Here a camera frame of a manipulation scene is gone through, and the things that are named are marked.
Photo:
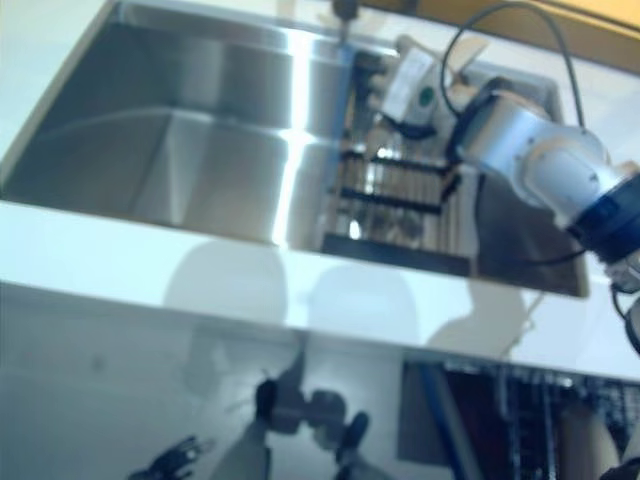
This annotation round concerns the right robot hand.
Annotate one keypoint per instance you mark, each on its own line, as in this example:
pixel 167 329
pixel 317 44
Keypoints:
pixel 415 95

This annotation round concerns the black sink drying rack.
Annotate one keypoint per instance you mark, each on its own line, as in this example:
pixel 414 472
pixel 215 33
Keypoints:
pixel 395 200

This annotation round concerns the chrome kitchen faucet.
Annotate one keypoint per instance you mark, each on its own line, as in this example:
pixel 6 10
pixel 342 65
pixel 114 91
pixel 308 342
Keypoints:
pixel 345 10

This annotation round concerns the white base cabinet front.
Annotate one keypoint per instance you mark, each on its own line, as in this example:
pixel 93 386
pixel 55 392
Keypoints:
pixel 125 375

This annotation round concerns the stainless steel sink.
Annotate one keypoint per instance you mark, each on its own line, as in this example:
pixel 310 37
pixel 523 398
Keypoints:
pixel 175 140

